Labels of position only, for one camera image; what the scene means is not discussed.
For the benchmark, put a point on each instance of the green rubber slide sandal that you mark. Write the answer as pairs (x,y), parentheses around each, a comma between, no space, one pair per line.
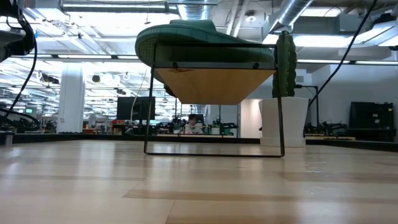
(202,46)

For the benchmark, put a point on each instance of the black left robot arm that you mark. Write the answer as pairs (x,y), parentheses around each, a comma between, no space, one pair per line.
(26,46)

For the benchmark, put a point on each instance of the person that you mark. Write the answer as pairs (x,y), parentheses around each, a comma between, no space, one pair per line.
(192,124)

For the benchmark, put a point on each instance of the black background screen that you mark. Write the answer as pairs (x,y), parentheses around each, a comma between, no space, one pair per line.
(127,109)

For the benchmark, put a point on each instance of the green cactus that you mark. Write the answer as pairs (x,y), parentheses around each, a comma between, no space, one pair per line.
(289,62)

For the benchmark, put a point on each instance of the thin black metal stand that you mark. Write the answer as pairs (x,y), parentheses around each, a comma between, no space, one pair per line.
(308,86)

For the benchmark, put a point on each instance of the white round pillar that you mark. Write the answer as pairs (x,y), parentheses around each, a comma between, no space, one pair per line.
(71,102)

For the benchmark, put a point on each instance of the grey ceiling pipe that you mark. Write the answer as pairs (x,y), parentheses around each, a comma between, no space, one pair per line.
(118,7)

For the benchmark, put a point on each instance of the black cabinet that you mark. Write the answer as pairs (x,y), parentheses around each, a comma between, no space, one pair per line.
(371,121)

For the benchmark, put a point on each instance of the wooden shelf black metal frame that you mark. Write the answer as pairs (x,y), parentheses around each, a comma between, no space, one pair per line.
(214,87)

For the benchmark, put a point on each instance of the silver ribbed ventilation duct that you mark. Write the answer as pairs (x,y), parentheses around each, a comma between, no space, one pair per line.
(290,12)
(196,9)

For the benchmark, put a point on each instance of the black aluminium table frame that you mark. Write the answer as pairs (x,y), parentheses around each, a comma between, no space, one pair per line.
(93,138)

